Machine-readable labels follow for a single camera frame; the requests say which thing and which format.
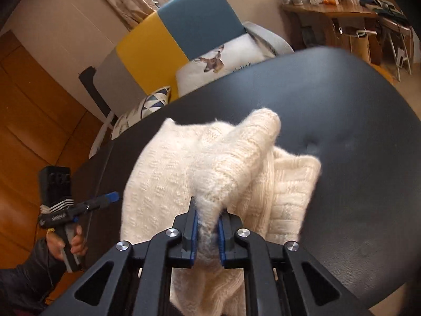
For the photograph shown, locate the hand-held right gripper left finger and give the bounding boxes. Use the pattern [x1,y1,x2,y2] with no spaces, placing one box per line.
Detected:
[43,196,199,316]

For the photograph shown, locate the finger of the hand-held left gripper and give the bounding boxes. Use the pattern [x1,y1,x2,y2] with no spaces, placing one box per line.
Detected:
[84,191,123,209]

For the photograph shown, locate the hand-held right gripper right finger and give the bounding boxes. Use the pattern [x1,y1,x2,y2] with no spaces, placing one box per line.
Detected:
[217,212,372,316]

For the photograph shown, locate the cream knit sweater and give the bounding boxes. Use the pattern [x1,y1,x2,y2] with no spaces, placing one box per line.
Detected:
[120,107,323,316]

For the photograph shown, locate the person's left forearm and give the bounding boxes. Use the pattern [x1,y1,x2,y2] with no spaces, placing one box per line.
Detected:
[0,237,66,310]

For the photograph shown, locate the person's left hand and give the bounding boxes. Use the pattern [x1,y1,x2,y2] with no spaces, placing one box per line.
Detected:
[46,224,88,260]

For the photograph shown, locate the cat print geometric pillow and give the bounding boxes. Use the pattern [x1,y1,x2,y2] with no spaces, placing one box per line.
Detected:
[111,86,172,140]

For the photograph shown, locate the grey yellow blue sofa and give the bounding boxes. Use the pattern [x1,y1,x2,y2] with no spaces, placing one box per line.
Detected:
[89,0,295,159]

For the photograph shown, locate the deer print pillow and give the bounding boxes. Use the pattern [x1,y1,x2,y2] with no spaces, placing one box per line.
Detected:
[175,34,277,97]

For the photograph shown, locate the brown paper bag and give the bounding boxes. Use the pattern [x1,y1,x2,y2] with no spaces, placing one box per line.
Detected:
[349,29,379,65]

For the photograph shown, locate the white folding rack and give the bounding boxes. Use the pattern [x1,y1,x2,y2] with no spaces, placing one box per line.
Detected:
[378,16,415,83]

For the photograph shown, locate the wooden side desk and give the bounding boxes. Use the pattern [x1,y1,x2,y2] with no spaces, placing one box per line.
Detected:
[279,2,415,66]

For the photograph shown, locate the dark green clothing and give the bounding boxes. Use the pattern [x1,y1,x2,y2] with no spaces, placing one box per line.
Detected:
[362,0,412,23]

